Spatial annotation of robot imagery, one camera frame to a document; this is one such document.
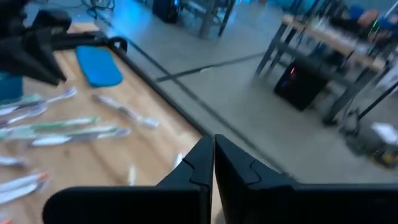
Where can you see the wooden background table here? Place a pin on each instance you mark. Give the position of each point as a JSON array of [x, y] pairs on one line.
[[335, 39]]

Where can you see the white paper sheet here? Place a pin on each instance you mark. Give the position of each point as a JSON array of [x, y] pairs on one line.
[[385, 132]]

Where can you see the grey metal table legs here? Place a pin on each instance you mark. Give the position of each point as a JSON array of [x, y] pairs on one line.
[[206, 21]]

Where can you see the black table bracket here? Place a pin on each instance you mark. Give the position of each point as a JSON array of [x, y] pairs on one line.
[[121, 42]]

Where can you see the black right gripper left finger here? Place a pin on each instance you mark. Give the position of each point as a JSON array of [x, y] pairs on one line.
[[140, 205]]

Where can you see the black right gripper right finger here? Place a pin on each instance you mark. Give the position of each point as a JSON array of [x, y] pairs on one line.
[[295, 205]]

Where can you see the yellow black floor object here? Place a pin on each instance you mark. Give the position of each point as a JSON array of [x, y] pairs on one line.
[[387, 158]]

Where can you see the blue plastic lid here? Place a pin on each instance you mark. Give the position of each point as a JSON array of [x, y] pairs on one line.
[[99, 67]]

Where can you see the black computer tower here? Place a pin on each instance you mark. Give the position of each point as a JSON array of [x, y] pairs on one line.
[[298, 90], [164, 11]]

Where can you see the person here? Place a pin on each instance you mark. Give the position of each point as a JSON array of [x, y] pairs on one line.
[[388, 21]]

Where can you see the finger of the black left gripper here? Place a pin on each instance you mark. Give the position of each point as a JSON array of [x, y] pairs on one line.
[[21, 59], [45, 46]]

